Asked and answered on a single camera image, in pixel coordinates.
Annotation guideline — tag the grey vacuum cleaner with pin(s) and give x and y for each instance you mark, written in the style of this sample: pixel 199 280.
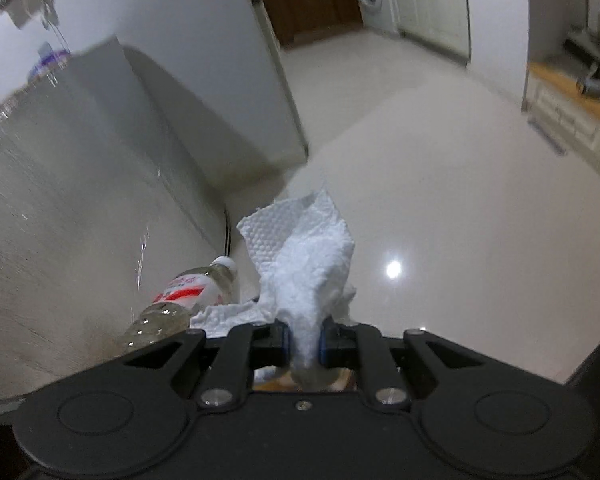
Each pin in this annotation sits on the grey vacuum cleaner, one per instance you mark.
pixel 592 85

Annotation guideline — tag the white kitchen base cabinets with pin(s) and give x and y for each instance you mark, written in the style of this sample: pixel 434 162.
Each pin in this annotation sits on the white kitchen base cabinets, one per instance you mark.
pixel 430 0

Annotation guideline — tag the wooden platform with drawers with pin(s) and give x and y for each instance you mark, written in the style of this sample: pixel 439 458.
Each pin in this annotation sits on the wooden platform with drawers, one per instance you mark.
pixel 565 110

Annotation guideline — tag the clear plastic bottle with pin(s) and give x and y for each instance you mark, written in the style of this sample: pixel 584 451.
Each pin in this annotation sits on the clear plastic bottle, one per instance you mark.
pixel 180 295

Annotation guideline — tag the purple plastic bag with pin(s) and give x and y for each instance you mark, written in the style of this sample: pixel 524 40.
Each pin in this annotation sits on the purple plastic bag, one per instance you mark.
pixel 50 62

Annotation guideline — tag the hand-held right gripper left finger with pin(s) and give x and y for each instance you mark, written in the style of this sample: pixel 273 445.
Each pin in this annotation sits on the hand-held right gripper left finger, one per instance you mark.
pixel 270 345

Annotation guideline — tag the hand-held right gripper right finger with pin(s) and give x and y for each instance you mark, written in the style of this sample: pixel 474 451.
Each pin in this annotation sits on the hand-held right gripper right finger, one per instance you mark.
pixel 337 345

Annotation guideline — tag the white paper towel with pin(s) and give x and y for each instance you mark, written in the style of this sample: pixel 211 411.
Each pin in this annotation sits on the white paper towel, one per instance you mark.
pixel 305 270

